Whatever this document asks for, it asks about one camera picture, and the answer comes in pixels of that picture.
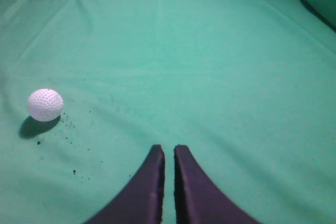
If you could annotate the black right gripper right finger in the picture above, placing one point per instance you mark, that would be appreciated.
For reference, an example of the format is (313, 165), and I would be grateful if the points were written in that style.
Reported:
(197, 198)

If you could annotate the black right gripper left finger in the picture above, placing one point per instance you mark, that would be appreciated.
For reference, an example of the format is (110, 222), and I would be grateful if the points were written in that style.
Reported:
(141, 200)

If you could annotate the white dimpled ball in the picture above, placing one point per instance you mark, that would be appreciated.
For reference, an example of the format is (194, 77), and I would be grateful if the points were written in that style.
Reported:
(45, 105)

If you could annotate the green cloth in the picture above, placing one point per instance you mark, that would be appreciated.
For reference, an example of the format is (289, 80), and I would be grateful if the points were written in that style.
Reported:
(248, 85)

